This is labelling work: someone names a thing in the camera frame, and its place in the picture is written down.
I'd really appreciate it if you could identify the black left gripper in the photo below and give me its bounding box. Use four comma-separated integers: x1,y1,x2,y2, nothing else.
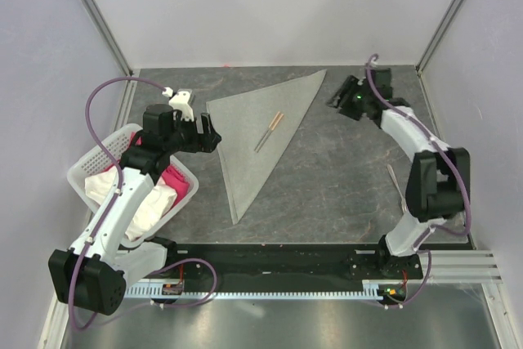
163,112,221,155

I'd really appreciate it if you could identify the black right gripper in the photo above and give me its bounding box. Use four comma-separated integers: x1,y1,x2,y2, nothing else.
327,75,373,123

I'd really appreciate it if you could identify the grey-green cloth napkin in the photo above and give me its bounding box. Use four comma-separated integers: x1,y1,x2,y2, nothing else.
207,69,327,224

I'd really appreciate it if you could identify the wooden-handled chopstick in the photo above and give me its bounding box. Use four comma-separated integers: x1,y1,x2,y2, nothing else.
254,111,283,153
258,114,284,152

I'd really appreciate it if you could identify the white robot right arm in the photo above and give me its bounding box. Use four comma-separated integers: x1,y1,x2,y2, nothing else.
328,68,472,279

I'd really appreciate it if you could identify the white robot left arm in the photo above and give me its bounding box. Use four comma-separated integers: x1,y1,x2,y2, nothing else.
48,104,221,315

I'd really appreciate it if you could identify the pink cloth in basket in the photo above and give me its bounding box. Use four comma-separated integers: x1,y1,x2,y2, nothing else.
106,132,193,207

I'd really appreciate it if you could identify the white plastic laundry basket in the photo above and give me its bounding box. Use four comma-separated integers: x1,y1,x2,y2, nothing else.
67,146,199,248

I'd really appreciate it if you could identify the white folded garment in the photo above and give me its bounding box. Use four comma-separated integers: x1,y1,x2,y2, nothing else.
84,167,179,240

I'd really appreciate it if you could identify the silver metal fork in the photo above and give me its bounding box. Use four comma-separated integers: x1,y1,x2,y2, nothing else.
387,164,407,213

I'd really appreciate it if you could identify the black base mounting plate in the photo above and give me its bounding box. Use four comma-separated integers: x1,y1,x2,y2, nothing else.
168,244,423,281

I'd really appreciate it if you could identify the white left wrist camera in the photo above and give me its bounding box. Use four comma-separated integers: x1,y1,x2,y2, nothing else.
162,87,194,122

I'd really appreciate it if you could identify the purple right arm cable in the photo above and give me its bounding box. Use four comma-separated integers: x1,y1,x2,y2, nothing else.
365,53,475,311

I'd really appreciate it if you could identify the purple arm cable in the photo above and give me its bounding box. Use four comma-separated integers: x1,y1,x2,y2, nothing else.
68,76,217,332
365,53,475,311

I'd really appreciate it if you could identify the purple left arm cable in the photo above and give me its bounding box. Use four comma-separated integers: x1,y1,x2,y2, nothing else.
68,76,217,332

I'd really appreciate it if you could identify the grey slotted cable duct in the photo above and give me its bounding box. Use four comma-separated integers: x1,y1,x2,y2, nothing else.
124,280,405,301

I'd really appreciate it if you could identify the aluminium frame rail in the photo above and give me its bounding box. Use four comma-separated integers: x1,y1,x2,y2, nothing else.
428,250,502,284

